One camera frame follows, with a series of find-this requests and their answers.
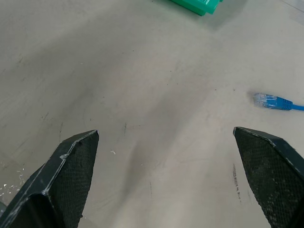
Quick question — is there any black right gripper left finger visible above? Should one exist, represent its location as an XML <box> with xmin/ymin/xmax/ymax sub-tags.
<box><xmin>0</xmin><ymin>129</ymin><xmax>100</xmax><ymax>228</ymax></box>

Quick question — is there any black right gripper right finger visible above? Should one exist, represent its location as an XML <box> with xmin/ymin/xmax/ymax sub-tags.
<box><xmin>233</xmin><ymin>126</ymin><xmax>304</xmax><ymax>228</ymax></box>

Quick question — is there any green plastic block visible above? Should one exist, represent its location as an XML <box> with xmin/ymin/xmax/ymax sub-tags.
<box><xmin>170</xmin><ymin>0</ymin><xmax>224</xmax><ymax>17</ymax></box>

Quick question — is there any blue Ethernet cable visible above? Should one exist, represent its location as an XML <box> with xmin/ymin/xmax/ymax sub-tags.
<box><xmin>253</xmin><ymin>92</ymin><xmax>304</xmax><ymax>112</ymax></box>

